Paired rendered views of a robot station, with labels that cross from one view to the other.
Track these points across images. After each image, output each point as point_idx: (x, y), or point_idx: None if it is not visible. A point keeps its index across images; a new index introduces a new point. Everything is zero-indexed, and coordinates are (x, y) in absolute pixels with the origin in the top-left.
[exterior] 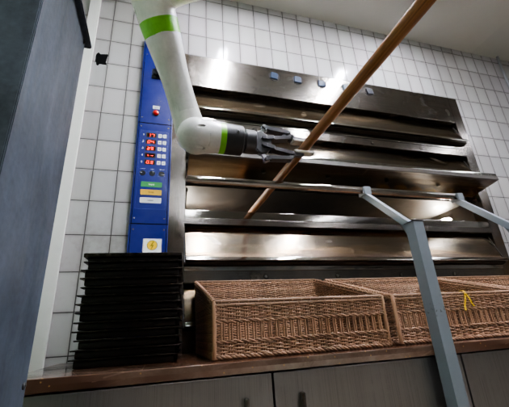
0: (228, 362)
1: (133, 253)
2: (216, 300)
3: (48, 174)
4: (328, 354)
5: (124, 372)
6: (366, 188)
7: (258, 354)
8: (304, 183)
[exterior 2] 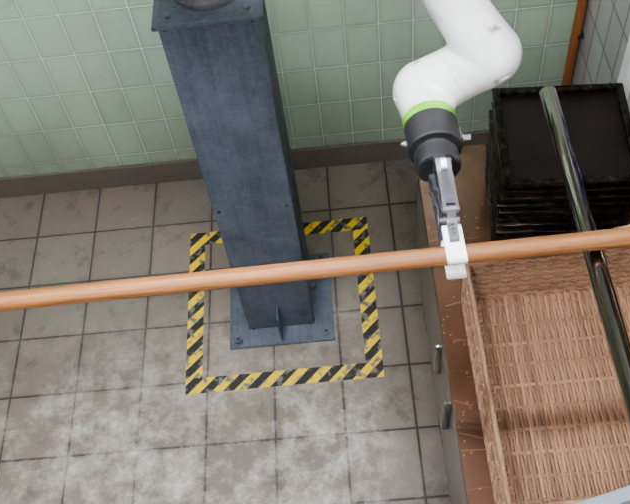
0: (439, 312)
1: (497, 134)
2: (467, 266)
3: (249, 131)
4: (456, 424)
5: (426, 229)
6: None
7: (468, 345)
8: (599, 303)
